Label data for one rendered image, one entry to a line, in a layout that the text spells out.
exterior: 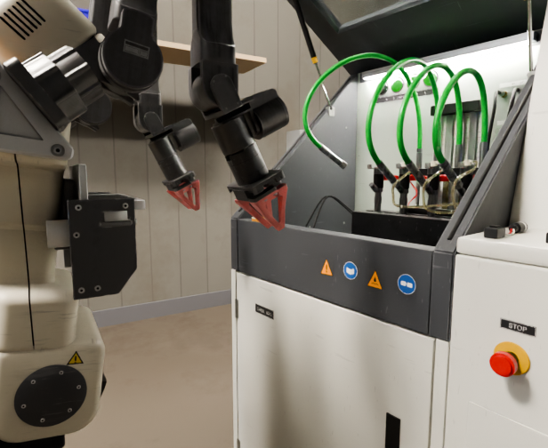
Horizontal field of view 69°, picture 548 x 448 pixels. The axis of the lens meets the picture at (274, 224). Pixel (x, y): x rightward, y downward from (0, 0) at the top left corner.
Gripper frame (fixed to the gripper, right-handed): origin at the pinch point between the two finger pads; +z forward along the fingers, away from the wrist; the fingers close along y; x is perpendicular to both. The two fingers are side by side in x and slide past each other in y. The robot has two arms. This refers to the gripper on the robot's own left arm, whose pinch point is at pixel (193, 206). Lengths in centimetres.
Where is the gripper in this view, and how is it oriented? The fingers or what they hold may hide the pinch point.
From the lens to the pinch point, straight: 109.8
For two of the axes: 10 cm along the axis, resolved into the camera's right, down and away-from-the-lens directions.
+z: 3.9, 8.5, 3.4
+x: -7.7, 5.1, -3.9
